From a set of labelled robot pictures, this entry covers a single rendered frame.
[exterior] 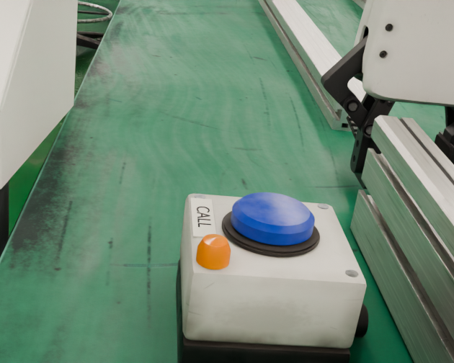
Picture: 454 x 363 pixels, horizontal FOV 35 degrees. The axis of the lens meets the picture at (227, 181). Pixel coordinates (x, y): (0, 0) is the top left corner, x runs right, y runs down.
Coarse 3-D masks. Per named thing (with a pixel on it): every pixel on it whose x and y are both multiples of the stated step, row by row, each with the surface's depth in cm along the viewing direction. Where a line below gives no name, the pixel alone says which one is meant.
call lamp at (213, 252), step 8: (208, 240) 31; (216, 240) 31; (224, 240) 32; (200, 248) 31; (208, 248) 31; (216, 248) 31; (224, 248) 31; (200, 256) 31; (208, 256) 31; (216, 256) 31; (224, 256) 31; (200, 264) 32; (208, 264) 31; (216, 264) 31; (224, 264) 32
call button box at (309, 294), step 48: (192, 240) 34; (240, 240) 33; (336, 240) 35; (192, 288) 32; (240, 288) 32; (288, 288) 32; (336, 288) 32; (192, 336) 33; (240, 336) 33; (288, 336) 33; (336, 336) 33
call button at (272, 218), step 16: (240, 208) 34; (256, 208) 34; (272, 208) 34; (288, 208) 35; (304, 208) 35; (240, 224) 34; (256, 224) 33; (272, 224) 33; (288, 224) 33; (304, 224) 34; (256, 240) 33; (272, 240) 33; (288, 240) 33; (304, 240) 34
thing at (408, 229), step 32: (384, 128) 44; (416, 128) 44; (384, 160) 46; (416, 160) 40; (448, 160) 40; (384, 192) 43; (416, 192) 38; (448, 192) 36; (352, 224) 49; (384, 224) 45; (416, 224) 38; (448, 224) 34; (384, 256) 42; (416, 256) 37; (448, 256) 36; (384, 288) 42; (416, 288) 38; (448, 288) 33; (416, 320) 37; (448, 320) 33; (416, 352) 36; (448, 352) 33
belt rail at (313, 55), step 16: (272, 0) 108; (288, 0) 109; (272, 16) 106; (288, 16) 98; (304, 16) 100; (288, 32) 93; (304, 32) 90; (320, 32) 91; (288, 48) 92; (304, 48) 83; (320, 48) 84; (304, 64) 84; (320, 64) 77; (304, 80) 81; (320, 80) 74; (352, 80) 73; (320, 96) 73; (336, 112) 69; (336, 128) 68
